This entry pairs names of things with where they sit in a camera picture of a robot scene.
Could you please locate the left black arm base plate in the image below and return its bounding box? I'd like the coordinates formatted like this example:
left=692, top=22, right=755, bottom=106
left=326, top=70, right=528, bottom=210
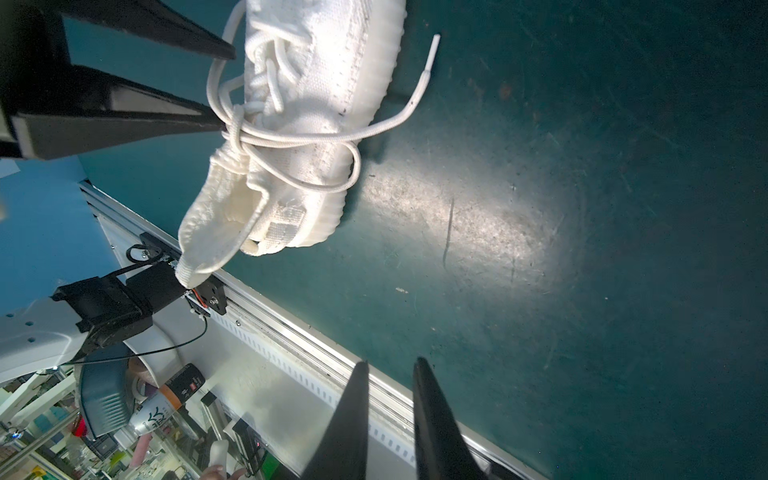
left=139, top=232, right=228, bottom=315

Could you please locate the white orange spray can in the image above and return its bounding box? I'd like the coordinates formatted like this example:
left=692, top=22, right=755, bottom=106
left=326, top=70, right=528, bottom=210
left=129, top=363, right=205, bottom=437

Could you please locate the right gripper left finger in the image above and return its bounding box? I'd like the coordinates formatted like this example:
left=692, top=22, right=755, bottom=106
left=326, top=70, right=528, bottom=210
left=300, top=361, right=369, bottom=480

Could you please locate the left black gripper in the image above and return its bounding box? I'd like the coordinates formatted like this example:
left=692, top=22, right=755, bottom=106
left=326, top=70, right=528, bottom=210
left=1, top=0, right=236, bottom=160

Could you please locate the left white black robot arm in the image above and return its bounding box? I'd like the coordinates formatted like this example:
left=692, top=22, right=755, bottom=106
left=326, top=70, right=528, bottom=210
left=1, top=1, right=235, bottom=381

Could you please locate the white knit sneaker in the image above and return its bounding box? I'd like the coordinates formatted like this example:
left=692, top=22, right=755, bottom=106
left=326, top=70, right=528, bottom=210
left=176, top=1, right=406, bottom=288

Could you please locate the front aluminium rail base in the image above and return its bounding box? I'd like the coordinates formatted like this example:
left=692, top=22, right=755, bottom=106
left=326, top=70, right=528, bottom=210
left=80, top=182, right=546, bottom=479

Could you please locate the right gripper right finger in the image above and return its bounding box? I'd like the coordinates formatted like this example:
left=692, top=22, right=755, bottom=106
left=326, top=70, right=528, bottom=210
left=413, top=357, right=487, bottom=479

